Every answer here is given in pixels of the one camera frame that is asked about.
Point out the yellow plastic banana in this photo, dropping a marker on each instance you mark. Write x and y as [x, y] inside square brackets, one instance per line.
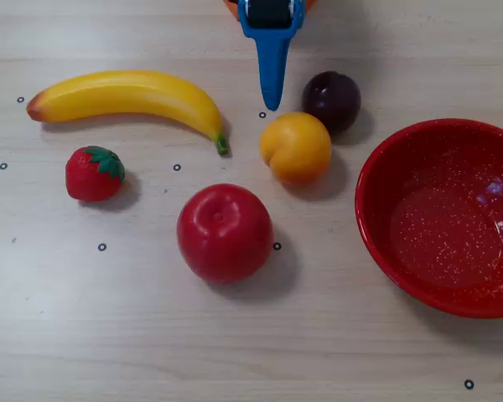
[130, 94]

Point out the blue gripper black motor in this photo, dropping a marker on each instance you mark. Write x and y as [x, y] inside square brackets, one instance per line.
[272, 35]

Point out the dark purple plastic plum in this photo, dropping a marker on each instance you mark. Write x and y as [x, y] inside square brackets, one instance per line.
[331, 98]

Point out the red speckled enamel bowl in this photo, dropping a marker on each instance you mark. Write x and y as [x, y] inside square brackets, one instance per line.
[436, 234]

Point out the red plastic strawberry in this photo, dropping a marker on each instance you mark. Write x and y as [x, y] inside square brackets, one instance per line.
[88, 180]

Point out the red plastic apple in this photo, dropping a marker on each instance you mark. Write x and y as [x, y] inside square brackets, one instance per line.
[224, 234]

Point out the yellow orange plastic peach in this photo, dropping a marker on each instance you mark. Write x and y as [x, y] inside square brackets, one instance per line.
[295, 148]

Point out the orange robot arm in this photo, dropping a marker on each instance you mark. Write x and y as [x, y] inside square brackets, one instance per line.
[232, 8]

